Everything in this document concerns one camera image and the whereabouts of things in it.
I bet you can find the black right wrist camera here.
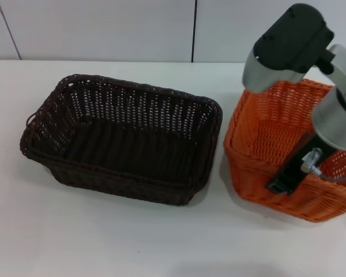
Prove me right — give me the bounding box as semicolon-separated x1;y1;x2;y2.
265;132;336;196

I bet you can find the orange woven basket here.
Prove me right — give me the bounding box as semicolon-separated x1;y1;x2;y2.
223;78;346;223

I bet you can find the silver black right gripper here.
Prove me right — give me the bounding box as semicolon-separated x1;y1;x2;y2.
242;2;335;94

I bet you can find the grey camera cable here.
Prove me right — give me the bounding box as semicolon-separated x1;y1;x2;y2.
299;147;346;183

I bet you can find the dark brown woven basket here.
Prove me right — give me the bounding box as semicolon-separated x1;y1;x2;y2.
19;74;223;206

